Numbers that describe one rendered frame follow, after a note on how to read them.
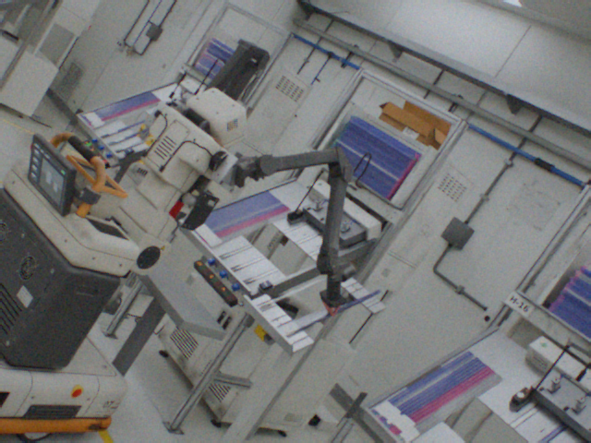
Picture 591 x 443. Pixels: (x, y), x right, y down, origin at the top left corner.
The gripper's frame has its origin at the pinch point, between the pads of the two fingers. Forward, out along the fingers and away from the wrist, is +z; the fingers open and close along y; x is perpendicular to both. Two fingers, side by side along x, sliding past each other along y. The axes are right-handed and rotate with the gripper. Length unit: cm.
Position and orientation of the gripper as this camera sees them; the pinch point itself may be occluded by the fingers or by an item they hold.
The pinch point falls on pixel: (331, 313)
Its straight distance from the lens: 287.1
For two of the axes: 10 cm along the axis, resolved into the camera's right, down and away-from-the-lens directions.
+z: -0.2, 8.1, 5.9
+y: -5.6, -5.0, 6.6
